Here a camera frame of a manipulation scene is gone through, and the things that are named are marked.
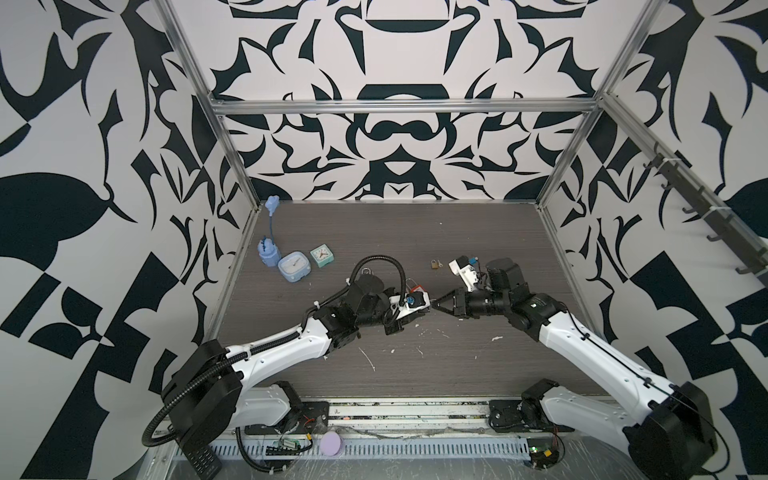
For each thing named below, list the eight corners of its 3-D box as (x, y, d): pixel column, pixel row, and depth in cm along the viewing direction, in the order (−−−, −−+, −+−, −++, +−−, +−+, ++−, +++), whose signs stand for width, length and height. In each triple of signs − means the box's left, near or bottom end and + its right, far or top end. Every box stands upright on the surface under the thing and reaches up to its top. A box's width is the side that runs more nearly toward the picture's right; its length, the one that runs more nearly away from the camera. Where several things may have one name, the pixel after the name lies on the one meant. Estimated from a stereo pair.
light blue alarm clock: (290, 286, 99) (288, 280, 96) (276, 267, 103) (273, 262, 101) (314, 270, 103) (312, 265, 100) (299, 253, 107) (297, 248, 104)
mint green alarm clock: (319, 268, 102) (318, 264, 101) (310, 255, 106) (309, 251, 104) (336, 259, 105) (335, 255, 103) (326, 246, 108) (325, 242, 106)
